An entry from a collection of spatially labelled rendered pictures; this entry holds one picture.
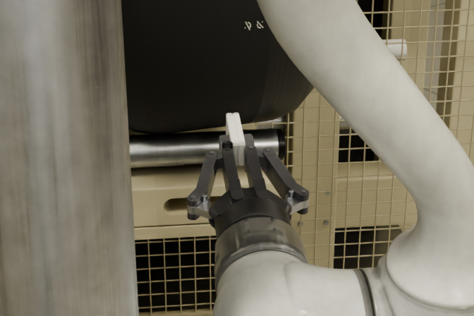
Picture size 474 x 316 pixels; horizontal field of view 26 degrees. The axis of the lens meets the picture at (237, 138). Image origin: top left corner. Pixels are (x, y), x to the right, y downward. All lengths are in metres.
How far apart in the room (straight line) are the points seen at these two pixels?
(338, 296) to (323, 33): 0.27
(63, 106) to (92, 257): 0.09
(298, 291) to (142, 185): 0.56
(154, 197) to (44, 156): 0.80
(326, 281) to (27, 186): 0.36
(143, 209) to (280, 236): 0.47
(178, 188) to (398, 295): 0.57
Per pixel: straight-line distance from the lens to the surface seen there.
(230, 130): 1.16
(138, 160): 1.39
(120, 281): 0.64
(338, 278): 0.89
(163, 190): 1.38
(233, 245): 0.95
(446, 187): 0.80
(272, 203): 1.01
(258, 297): 0.87
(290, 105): 1.36
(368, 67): 0.72
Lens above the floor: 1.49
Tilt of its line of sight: 24 degrees down
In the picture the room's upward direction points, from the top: straight up
